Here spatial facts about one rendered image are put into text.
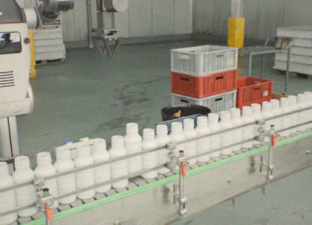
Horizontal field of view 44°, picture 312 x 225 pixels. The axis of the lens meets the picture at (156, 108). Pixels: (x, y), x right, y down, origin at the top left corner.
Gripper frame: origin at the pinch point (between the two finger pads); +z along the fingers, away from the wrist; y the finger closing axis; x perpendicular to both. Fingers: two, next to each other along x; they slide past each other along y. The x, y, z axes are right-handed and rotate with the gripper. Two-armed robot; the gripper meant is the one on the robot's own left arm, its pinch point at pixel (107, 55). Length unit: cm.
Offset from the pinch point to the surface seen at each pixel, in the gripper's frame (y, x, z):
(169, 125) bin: 46, -59, 47
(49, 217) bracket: -27, 33, 37
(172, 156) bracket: -21.1, -12.0, 32.4
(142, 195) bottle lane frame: -20.1, -0.4, 43.6
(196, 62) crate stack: 163, -177, 35
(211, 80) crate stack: 163, -196, 55
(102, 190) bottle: -17.2, 12.5, 39.0
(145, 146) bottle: -16.8, -4.1, 28.2
